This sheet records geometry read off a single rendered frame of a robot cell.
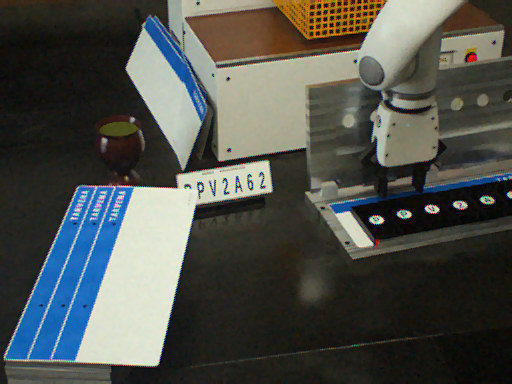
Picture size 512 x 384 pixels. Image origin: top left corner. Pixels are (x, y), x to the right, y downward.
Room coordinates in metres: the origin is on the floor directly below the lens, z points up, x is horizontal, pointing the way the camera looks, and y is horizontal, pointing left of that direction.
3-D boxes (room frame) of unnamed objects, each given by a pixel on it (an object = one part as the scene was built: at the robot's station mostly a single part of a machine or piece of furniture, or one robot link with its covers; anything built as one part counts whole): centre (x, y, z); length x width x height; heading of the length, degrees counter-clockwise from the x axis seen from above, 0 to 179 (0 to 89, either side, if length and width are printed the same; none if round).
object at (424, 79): (1.41, -0.23, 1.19); 0.09 x 0.08 x 0.13; 140
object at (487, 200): (1.37, -0.38, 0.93); 0.10 x 0.05 x 0.01; 18
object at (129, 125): (1.48, 0.24, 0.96); 0.09 x 0.09 x 0.11
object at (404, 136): (1.41, -0.24, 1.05); 0.10 x 0.07 x 0.11; 108
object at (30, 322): (1.10, 0.23, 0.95); 0.40 x 0.13 x 0.10; 176
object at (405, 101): (1.41, -0.23, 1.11); 0.09 x 0.08 x 0.03; 108
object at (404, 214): (1.33, -0.23, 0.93); 0.10 x 0.05 x 0.01; 18
